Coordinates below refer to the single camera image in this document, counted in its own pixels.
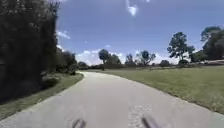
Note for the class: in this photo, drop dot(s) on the distant row of trees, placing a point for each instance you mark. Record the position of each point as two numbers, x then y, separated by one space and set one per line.
116 61

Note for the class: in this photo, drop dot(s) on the grey paved path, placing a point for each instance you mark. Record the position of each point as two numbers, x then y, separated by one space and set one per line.
110 100

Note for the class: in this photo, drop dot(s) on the low dark bush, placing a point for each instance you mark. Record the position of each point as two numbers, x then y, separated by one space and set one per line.
50 81

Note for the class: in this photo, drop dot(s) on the robot's own part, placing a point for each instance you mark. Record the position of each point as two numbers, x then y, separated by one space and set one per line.
79 123
149 122

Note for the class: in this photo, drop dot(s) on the tall pine tree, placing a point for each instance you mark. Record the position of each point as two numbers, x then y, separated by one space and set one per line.
178 46

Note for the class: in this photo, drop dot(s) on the grass field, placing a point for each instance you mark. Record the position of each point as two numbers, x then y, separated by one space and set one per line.
186 83

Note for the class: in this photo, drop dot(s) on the grass verge strip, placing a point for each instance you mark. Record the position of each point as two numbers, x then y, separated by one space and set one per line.
40 95

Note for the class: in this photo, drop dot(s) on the dense dark tree row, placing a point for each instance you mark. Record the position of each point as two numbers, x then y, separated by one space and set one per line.
26 46

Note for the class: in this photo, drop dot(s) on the large dark tree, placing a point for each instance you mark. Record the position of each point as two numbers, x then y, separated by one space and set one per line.
213 45

